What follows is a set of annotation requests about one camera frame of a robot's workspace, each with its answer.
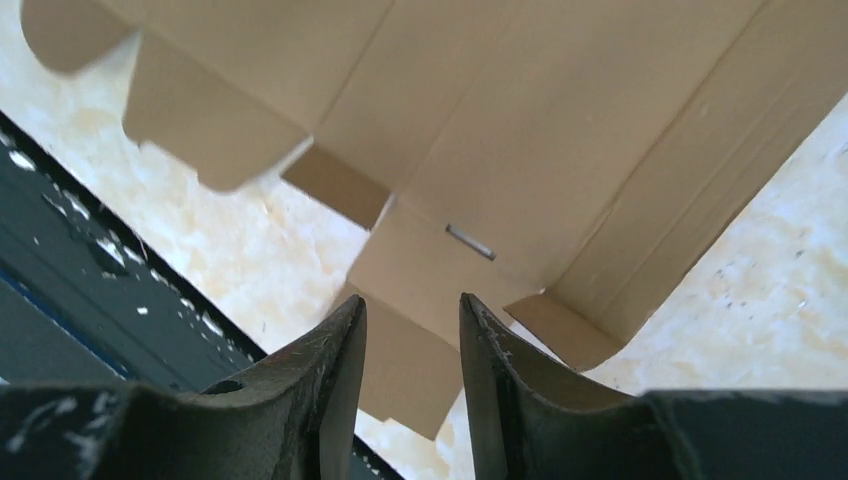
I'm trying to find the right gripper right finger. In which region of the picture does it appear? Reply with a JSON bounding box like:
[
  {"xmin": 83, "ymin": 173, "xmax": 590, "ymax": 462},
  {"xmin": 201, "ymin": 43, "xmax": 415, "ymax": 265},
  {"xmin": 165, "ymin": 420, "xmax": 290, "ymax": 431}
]
[{"xmin": 459, "ymin": 293, "xmax": 847, "ymax": 479}]

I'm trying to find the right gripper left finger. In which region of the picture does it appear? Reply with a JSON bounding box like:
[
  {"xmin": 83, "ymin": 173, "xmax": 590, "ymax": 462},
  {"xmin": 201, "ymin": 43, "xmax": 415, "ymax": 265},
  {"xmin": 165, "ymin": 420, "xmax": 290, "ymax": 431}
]
[{"xmin": 1, "ymin": 295, "xmax": 367, "ymax": 479}]

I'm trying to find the brown cardboard box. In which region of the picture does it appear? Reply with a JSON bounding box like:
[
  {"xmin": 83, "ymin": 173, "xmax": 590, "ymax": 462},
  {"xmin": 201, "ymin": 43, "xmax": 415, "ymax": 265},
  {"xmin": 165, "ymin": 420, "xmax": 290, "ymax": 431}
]
[{"xmin": 21, "ymin": 1, "xmax": 847, "ymax": 439}]

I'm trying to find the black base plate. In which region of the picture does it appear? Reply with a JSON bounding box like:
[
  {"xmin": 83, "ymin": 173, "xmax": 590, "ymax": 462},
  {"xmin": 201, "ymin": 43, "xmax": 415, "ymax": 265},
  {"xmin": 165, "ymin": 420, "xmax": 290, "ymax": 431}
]
[{"xmin": 1, "ymin": 118, "xmax": 397, "ymax": 479}]

